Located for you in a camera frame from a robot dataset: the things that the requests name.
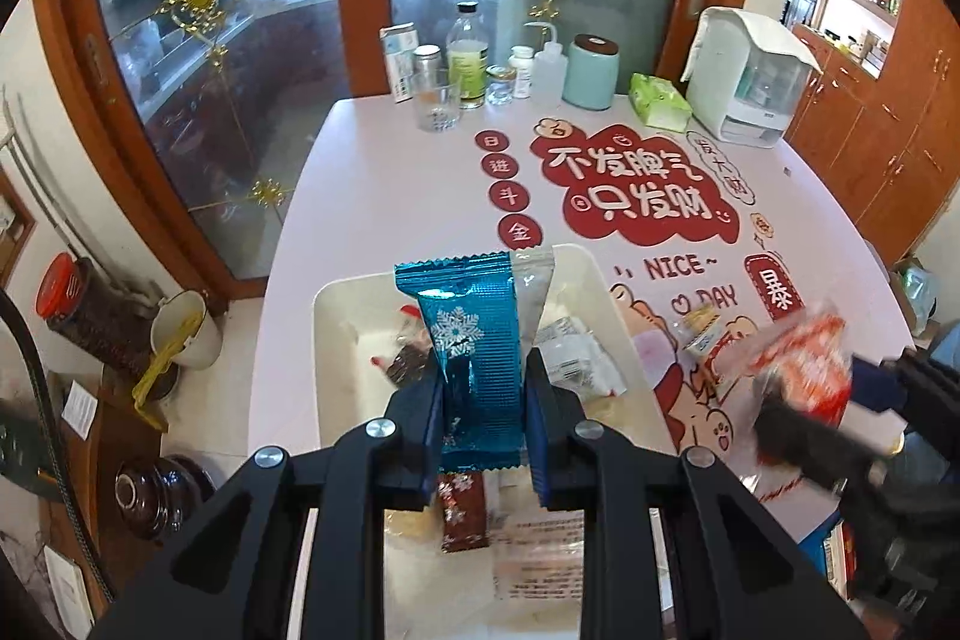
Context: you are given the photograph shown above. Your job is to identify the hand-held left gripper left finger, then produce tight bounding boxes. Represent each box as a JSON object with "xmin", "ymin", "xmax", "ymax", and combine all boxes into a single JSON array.
[{"xmin": 90, "ymin": 364, "xmax": 452, "ymax": 640}]

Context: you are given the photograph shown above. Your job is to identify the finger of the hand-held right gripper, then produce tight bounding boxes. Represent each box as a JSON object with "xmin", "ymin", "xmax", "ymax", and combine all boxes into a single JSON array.
[
  {"xmin": 754, "ymin": 396, "xmax": 893, "ymax": 498},
  {"xmin": 851, "ymin": 351, "xmax": 960, "ymax": 420}
]

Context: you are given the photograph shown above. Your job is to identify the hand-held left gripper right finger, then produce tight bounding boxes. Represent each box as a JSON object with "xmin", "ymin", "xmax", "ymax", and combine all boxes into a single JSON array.
[{"xmin": 523, "ymin": 346, "xmax": 875, "ymax": 640}]

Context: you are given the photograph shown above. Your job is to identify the brown snowflake candy packet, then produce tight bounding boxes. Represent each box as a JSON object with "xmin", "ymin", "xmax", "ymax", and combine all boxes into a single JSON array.
[{"xmin": 437, "ymin": 471, "xmax": 490, "ymax": 555}]

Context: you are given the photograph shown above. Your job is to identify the small red snack packet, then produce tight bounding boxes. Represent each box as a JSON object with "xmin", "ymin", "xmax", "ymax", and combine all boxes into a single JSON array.
[{"xmin": 742, "ymin": 302, "xmax": 856, "ymax": 431}]

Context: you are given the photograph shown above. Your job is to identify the dark brown candy packet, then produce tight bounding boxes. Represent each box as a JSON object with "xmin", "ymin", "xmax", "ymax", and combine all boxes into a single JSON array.
[{"xmin": 386, "ymin": 344, "xmax": 436, "ymax": 386}]

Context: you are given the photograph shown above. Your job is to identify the white snack bag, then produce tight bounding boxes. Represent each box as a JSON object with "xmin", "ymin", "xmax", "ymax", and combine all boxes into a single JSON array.
[{"xmin": 536, "ymin": 317, "xmax": 627, "ymax": 401}]

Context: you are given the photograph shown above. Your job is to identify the pale yellow clear packet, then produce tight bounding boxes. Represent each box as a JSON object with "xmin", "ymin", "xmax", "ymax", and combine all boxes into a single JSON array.
[{"xmin": 384, "ymin": 509, "xmax": 443, "ymax": 543}]

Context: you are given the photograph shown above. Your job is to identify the blue foil snack packet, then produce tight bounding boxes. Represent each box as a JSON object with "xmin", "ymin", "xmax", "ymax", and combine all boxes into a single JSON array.
[{"xmin": 394, "ymin": 250, "xmax": 526, "ymax": 472}]

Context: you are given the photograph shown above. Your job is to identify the clear packet with text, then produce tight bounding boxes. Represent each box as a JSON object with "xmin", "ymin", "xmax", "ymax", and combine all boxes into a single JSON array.
[{"xmin": 491, "ymin": 509, "xmax": 590, "ymax": 603}]

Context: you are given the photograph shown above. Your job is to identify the white plastic tray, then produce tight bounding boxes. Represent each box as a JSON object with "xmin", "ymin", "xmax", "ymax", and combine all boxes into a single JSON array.
[{"xmin": 311, "ymin": 244, "xmax": 680, "ymax": 640}]

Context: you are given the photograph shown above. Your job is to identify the silver clear snack packet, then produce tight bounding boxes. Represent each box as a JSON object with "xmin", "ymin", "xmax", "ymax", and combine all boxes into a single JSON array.
[{"xmin": 512, "ymin": 246, "xmax": 560, "ymax": 348}]

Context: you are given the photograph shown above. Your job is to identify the green plastic bag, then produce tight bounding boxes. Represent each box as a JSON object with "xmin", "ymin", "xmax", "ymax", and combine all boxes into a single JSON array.
[{"xmin": 892, "ymin": 257, "xmax": 938, "ymax": 341}]

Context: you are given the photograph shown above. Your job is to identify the small yellow snack packet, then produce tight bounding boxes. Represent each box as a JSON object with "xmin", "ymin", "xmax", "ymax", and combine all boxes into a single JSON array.
[{"xmin": 679, "ymin": 304, "xmax": 725, "ymax": 356}]

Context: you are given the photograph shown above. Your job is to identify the wooden cabinet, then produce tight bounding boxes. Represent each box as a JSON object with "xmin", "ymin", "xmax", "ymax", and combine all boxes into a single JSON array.
[{"xmin": 784, "ymin": 0, "xmax": 960, "ymax": 266}]

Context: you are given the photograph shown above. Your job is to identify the dark brown ceramic pot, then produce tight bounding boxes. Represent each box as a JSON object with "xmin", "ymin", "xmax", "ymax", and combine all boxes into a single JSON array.
[{"xmin": 112, "ymin": 452, "xmax": 218, "ymax": 543}]

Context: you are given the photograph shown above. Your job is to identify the clear drinking glass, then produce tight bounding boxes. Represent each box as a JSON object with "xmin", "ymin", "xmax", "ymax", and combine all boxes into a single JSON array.
[{"xmin": 416, "ymin": 77, "xmax": 462, "ymax": 133}]

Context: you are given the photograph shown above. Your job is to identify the small glass jar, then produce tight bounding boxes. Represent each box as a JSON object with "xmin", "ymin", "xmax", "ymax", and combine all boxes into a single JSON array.
[{"xmin": 486, "ymin": 64, "xmax": 518, "ymax": 107}]

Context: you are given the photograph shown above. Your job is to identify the green tissue pack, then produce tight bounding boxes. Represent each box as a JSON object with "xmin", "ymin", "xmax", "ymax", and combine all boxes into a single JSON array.
[{"xmin": 628, "ymin": 73, "xmax": 692, "ymax": 133}]

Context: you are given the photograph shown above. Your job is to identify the white paper note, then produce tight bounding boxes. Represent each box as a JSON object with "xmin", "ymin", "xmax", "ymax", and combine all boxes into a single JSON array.
[{"xmin": 61, "ymin": 377, "xmax": 98, "ymax": 435}]

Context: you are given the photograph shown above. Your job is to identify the white water dispenser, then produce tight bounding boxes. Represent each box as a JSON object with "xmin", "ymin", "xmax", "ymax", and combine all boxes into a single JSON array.
[{"xmin": 681, "ymin": 6, "xmax": 824, "ymax": 148}]

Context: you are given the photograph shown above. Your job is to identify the white squeeze bottle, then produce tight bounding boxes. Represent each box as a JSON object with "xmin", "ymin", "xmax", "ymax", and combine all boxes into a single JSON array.
[{"xmin": 525, "ymin": 21, "xmax": 567, "ymax": 103}]

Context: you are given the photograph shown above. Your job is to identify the white pill bottle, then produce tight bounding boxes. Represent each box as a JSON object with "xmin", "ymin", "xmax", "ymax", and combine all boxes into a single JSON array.
[{"xmin": 510, "ymin": 47, "xmax": 535, "ymax": 100}]

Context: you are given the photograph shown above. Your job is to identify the mint canister with brown lid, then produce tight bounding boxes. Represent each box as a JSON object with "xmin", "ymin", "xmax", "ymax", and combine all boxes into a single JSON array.
[{"xmin": 562, "ymin": 34, "xmax": 620, "ymax": 111}]

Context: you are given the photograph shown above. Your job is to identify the glass bottle with green label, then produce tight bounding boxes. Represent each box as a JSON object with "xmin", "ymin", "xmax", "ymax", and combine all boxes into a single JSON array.
[{"xmin": 446, "ymin": 2, "xmax": 488, "ymax": 110}]

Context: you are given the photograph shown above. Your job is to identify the red lid jar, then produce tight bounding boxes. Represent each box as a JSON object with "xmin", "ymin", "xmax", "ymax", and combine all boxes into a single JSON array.
[{"xmin": 36, "ymin": 254, "xmax": 151, "ymax": 378}]

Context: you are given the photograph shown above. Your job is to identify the white carton box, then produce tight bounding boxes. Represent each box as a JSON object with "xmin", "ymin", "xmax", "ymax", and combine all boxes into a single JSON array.
[{"xmin": 380, "ymin": 23, "xmax": 421, "ymax": 105}]

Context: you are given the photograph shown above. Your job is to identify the metal poles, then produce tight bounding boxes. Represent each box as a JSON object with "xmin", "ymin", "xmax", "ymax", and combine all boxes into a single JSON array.
[{"xmin": 0, "ymin": 85, "xmax": 83, "ymax": 259}]

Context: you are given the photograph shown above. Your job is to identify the black cable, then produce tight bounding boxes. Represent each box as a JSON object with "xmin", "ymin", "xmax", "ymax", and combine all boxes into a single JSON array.
[{"xmin": 0, "ymin": 291, "xmax": 83, "ymax": 536}]

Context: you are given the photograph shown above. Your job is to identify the wooden wall frame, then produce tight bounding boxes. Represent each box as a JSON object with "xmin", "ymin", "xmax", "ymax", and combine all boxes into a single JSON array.
[{"xmin": 0, "ymin": 167, "xmax": 38, "ymax": 289}]

